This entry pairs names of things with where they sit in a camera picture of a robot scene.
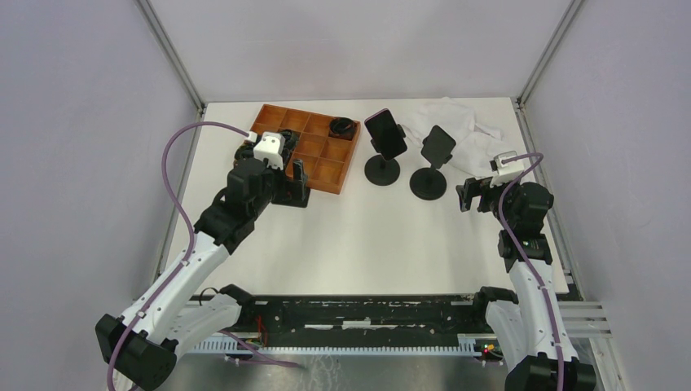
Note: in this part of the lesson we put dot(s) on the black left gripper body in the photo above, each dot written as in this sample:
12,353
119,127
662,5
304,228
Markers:
273,176

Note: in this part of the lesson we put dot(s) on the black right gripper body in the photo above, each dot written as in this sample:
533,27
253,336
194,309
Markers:
490,199

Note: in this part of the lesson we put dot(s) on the small black phone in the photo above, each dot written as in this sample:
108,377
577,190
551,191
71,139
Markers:
437,147

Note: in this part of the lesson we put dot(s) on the black round base phone stand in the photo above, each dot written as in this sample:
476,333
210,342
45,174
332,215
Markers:
383,169

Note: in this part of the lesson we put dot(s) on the purple edged black phone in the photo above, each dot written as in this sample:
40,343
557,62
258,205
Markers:
387,137

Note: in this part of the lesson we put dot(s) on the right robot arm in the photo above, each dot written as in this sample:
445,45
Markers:
526,318

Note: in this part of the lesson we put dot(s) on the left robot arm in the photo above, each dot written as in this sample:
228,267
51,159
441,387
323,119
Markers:
146,340

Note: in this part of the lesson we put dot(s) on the black flat easel phone stand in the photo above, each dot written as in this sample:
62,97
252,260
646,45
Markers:
292,195

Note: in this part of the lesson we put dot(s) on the orange wooden compartment tray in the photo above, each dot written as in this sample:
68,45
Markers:
326,159

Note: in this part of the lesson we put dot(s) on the rolled green patterned tie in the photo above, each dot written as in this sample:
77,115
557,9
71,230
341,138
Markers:
291,139

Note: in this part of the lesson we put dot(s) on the white crumpled cloth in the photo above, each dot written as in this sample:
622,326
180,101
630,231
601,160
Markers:
476,143

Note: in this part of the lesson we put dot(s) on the rolled tie top right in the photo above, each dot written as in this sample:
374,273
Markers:
342,128

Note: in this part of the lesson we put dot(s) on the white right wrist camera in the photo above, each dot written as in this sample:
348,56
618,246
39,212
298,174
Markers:
505,167

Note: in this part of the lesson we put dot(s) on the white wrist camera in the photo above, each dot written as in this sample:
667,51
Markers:
505,167
268,147

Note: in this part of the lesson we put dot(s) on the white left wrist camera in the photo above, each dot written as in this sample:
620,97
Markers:
268,147

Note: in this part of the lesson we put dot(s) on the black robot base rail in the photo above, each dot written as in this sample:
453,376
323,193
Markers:
362,321

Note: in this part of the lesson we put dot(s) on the white slotted cable duct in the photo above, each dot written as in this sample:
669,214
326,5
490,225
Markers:
237,343

